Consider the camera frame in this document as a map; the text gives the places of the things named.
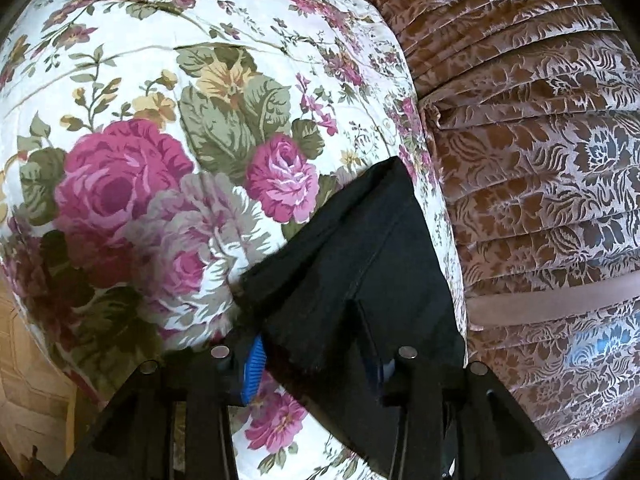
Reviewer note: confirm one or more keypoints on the brown floral patterned curtain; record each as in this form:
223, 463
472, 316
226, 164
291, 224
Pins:
540, 160

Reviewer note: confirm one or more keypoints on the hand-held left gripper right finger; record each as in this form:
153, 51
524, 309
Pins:
407, 380

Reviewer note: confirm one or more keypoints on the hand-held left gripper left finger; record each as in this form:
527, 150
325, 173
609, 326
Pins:
254, 370

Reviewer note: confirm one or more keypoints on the floral bedspread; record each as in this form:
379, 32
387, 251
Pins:
175, 135

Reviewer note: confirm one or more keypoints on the black embroidered pants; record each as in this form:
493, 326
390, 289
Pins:
360, 270

